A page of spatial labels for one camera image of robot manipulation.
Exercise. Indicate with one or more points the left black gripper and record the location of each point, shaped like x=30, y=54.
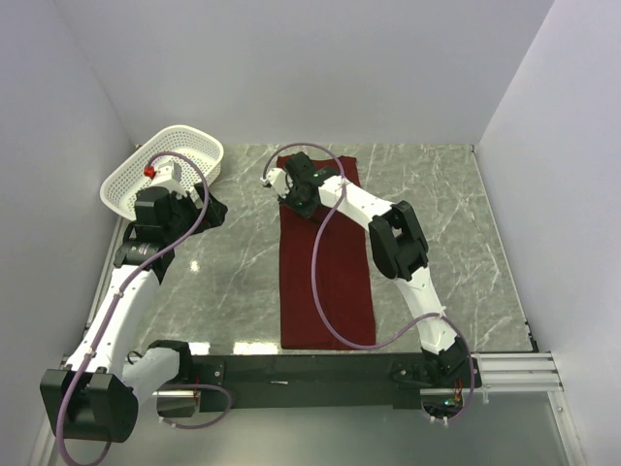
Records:
x=212, y=215

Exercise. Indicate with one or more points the white perforated plastic basket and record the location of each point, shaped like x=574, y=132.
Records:
x=178, y=157

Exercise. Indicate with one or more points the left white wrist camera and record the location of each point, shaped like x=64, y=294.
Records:
x=168, y=175

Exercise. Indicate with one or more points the aluminium extrusion rail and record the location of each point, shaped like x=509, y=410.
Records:
x=518, y=372

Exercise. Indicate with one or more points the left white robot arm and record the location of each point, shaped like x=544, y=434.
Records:
x=96, y=396

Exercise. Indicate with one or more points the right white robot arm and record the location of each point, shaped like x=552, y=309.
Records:
x=399, y=251

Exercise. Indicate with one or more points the dark red t shirt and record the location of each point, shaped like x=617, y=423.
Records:
x=342, y=277

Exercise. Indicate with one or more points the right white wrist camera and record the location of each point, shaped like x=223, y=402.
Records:
x=276, y=178

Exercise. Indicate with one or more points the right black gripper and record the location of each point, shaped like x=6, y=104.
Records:
x=285, y=199

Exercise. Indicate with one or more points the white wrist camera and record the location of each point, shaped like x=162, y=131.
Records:
x=276, y=178
x=168, y=175

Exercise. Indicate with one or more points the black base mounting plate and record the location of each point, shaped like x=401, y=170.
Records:
x=319, y=380

